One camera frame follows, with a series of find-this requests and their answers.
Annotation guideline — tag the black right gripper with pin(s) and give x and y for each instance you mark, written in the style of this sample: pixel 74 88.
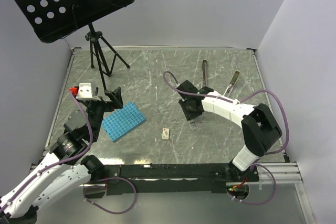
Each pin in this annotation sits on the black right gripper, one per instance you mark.
pixel 189 116

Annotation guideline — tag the black perforated music stand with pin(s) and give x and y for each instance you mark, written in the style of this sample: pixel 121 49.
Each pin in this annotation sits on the black perforated music stand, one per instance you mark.
pixel 52 20

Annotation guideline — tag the pale green small stapler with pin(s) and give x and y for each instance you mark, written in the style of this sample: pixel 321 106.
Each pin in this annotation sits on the pale green small stapler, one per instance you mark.
pixel 232 84

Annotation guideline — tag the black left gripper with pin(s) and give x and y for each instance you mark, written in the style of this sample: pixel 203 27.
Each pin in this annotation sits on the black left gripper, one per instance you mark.
pixel 115 97

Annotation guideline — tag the beige black large stapler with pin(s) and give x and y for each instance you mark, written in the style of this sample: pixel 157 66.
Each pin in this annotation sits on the beige black large stapler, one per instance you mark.
pixel 204 72

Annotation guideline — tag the blue studded building plate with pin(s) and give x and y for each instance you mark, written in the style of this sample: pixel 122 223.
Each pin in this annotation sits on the blue studded building plate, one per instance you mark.
pixel 122 121

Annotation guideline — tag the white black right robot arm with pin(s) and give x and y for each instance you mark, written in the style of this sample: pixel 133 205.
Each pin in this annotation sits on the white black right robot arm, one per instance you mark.
pixel 259 127

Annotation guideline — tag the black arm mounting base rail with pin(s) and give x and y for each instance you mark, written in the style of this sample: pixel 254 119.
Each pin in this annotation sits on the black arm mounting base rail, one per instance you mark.
pixel 168 178

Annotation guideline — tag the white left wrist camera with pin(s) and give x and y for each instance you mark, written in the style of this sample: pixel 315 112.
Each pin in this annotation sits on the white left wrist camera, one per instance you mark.
pixel 85 91

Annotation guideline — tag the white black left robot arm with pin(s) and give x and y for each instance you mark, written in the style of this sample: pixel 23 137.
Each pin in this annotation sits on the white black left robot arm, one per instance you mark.
pixel 67 164

